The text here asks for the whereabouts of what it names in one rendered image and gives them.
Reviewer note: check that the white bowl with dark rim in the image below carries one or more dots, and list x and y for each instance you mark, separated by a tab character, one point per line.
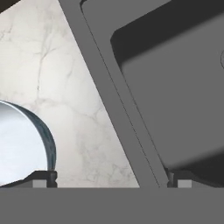
20	143

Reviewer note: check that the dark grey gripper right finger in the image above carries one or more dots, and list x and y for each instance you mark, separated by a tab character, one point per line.
182	178

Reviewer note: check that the grey kitchen sink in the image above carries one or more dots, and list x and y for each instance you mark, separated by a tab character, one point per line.
163	87

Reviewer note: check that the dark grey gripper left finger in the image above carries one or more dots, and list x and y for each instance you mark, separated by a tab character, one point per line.
43	178

